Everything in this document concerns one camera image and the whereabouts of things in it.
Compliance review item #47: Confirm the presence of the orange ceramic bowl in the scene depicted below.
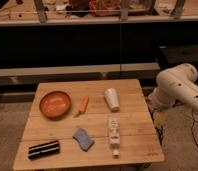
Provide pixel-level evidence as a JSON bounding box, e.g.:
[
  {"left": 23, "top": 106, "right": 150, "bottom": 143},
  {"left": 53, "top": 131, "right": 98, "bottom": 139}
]
[{"left": 39, "top": 91, "right": 71, "bottom": 118}]

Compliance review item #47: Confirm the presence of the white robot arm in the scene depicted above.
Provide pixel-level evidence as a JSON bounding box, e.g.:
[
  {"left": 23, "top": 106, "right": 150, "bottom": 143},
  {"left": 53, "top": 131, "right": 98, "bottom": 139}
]
[{"left": 149, "top": 63, "right": 198, "bottom": 112}]

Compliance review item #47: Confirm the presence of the white paper cup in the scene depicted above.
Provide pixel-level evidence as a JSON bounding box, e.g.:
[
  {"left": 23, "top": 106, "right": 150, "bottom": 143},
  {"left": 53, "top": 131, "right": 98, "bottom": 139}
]
[{"left": 104, "top": 88, "right": 120, "bottom": 112}]

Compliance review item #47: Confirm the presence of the orange carrot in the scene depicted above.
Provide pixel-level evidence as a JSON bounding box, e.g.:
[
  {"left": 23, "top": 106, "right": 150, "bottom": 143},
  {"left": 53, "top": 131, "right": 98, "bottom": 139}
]
[{"left": 75, "top": 96, "right": 89, "bottom": 117}]

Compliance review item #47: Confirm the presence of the blue sponge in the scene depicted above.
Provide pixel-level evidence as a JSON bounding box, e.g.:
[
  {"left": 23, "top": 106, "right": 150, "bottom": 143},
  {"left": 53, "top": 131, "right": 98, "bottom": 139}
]
[{"left": 73, "top": 128, "right": 95, "bottom": 152}]

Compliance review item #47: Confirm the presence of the black box on right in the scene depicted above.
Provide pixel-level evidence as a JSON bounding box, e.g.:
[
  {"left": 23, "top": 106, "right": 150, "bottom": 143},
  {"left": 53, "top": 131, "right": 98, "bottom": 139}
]
[{"left": 157, "top": 45, "right": 198, "bottom": 71}]

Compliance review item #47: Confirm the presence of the orange item on shelf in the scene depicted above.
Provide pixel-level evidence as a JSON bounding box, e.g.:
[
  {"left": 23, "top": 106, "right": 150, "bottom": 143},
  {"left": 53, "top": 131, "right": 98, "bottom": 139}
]
[{"left": 89, "top": 0, "right": 120, "bottom": 16}]

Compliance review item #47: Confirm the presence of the black white striped box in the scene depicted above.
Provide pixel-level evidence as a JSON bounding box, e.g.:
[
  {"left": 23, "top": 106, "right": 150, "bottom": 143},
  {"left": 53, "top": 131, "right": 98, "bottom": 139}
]
[{"left": 28, "top": 140, "right": 60, "bottom": 160}]

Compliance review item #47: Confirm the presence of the black floor cable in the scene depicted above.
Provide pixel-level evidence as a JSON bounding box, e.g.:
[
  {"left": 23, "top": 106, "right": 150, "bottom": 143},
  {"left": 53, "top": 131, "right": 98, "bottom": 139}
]
[{"left": 190, "top": 109, "right": 198, "bottom": 168}]

